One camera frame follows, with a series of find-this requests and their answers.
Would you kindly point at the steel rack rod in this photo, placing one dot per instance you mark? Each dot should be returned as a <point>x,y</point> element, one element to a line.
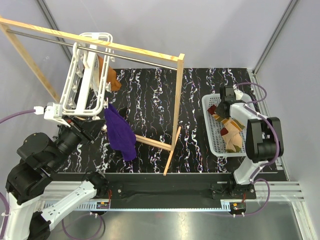
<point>50,41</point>

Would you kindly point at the purple sock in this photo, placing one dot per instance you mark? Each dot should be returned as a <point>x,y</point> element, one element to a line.
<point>120,135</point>

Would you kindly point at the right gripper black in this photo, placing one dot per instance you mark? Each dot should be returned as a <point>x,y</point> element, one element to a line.
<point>219,112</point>

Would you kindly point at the wooden hanging rack frame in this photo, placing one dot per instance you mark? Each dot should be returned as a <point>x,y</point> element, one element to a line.
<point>99,42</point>

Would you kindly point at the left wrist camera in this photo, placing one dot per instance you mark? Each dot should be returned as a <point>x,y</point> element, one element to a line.
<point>51,112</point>

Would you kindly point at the striped sock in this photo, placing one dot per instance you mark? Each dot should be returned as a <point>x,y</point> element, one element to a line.
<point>232,138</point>
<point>225,121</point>

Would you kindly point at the orange sock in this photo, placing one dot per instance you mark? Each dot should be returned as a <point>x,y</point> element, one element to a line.
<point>111,76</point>

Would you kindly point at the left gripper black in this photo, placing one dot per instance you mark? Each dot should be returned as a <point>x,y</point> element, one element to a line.
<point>88,129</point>

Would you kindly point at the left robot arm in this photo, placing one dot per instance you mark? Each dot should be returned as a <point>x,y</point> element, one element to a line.
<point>40,158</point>

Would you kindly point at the white plastic basket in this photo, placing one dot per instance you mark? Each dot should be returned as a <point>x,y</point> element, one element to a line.
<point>216,143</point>

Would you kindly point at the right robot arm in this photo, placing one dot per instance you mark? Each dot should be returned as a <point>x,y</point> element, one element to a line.
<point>263,140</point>

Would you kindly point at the white plastic clip hanger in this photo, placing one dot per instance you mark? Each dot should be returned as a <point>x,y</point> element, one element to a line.
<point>86,82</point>

